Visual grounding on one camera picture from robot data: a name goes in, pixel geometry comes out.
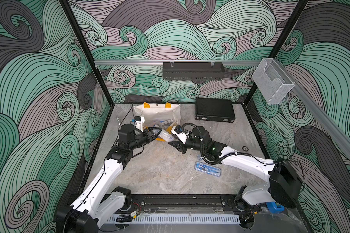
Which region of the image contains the black aluminium frame rail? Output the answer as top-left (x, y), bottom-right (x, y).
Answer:
top-left (67, 193), bottom-right (298, 215)

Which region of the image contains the white slotted cable duct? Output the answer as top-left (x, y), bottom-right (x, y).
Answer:
top-left (107, 214), bottom-right (241, 225)

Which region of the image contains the silver horizontal wall rail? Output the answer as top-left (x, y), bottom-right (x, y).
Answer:
top-left (94, 59), bottom-right (263, 67)

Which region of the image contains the small blue compass case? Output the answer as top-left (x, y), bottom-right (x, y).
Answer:
top-left (194, 162), bottom-right (221, 177)

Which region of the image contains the silver aluminium upright rail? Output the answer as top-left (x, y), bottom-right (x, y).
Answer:
top-left (274, 59), bottom-right (350, 160)

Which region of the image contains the black frame post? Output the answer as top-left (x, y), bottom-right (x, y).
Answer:
top-left (242, 0), bottom-right (309, 105)
top-left (59, 0), bottom-right (114, 108)

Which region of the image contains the white mesh wire shelf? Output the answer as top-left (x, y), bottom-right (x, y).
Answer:
top-left (252, 58), bottom-right (295, 105)

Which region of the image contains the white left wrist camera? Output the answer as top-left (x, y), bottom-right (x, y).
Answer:
top-left (134, 116), bottom-right (145, 132)

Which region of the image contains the black corrugated cable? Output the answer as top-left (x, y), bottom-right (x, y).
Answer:
top-left (182, 122), bottom-right (251, 166)

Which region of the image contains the black wall tray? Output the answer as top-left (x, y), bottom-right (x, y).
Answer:
top-left (162, 62), bottom-right (225, 82)

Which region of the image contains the small circuit board with wires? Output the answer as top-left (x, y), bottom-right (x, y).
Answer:
top-left (116, 203), bottom-right (141, 223)

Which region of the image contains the black left frame post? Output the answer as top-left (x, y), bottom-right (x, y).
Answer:
top-left (59, 0), bottom-right (114, 108)

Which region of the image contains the blue tape dispenser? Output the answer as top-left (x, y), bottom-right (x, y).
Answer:
top-left (266, 202), bottom-right (285, 214)

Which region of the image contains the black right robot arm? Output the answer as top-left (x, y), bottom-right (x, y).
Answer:
top-left (169, 124), bottom-right (303, 208)

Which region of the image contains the blue compass frosted case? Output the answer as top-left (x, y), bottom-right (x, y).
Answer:
top-left (158, 130), bottom-right (175, 142)

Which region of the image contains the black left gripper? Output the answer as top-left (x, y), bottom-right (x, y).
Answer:
top-left (126, 128), bottom-right (160, 152)

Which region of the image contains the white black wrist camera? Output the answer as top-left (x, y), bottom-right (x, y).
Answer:
top-left (171, 125), bottom-right (188, 144)

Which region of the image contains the white canvas tote bag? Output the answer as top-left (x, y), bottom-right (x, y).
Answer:
top-left (133, 103), bottom-right (181, 141)

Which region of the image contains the black ribbed hard case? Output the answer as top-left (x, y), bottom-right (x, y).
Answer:
top-left (195, 98), bottom-right (236, 123)

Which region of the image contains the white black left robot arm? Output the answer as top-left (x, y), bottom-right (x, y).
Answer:
top-left (56, 124), bottom-right (162, 233)

